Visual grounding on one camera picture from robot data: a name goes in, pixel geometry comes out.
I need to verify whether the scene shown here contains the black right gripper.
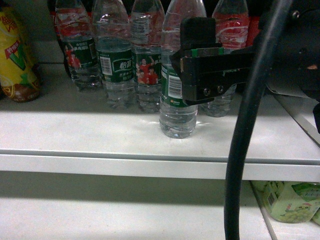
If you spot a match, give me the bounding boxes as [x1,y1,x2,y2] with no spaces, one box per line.
[170,0,320,106]

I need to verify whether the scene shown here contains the green label water bottle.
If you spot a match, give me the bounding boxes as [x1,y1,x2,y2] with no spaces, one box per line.
[159,0,207,139]

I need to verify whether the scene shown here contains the water bottle with text label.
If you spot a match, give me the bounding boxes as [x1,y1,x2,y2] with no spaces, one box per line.
[200,0,249,118]

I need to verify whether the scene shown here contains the water bottle with athletes front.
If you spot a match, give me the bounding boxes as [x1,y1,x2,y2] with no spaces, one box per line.
[130,0,165,113]

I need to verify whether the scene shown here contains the water bottle with barcode label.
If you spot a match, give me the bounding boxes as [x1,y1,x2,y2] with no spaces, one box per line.
[92,0,135,109]

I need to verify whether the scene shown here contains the water bottle far left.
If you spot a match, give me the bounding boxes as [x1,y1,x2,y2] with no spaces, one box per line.
[55,0,102,92]

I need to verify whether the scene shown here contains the white metal shelf board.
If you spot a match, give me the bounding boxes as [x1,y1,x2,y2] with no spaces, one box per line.
[0,64,320,182]

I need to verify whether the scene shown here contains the green grape drink bottle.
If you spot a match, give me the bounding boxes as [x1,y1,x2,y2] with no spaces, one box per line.
[251,180,320,224]

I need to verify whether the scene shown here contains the yellow lemon tea bottle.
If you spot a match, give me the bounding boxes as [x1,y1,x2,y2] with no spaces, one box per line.
[0,3,41,103]

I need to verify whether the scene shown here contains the black cable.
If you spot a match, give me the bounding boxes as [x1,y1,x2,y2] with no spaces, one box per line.
[223,0,294,240]

